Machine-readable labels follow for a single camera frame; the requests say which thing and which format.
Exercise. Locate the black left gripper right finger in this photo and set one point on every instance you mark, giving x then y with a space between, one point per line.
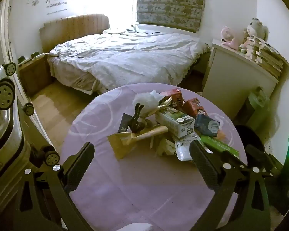
220 214

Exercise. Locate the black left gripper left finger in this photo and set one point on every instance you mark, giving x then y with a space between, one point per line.
43 201

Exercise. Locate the dark blue snack packet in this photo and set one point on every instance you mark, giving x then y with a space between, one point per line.
206 125

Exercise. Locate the white green carton box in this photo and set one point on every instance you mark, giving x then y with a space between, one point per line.
178 123

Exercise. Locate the red snack box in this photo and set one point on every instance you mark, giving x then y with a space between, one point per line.
194 108
176 95

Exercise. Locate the black hair clip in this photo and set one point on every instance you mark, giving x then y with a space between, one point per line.
136 125

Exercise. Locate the white tissue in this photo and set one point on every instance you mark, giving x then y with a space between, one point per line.
150 101

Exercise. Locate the black round trash bin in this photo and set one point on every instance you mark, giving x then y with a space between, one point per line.
249 137

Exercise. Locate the silver suitcase with wheels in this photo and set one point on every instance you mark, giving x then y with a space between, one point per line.
21 144

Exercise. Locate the green air purifier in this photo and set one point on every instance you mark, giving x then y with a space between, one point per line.
254 110

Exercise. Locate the purple round tablecloth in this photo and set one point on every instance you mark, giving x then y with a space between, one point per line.
140 188

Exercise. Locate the white dresser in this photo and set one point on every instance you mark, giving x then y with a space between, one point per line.
231 76

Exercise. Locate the stack of books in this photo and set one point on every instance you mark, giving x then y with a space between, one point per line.
265 56

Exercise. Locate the wooden nightstand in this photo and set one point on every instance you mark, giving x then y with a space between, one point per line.
35 74

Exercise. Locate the bed with white duvet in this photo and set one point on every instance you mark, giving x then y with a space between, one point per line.
108 61

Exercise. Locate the grey plush toy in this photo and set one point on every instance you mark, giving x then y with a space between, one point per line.
257 29

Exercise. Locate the pink plush toy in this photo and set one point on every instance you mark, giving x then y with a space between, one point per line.
232 39

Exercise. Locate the wooden headboard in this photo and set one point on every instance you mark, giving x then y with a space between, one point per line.
65 29

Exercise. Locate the grey patterned window blind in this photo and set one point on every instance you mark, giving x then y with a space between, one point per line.
179 14

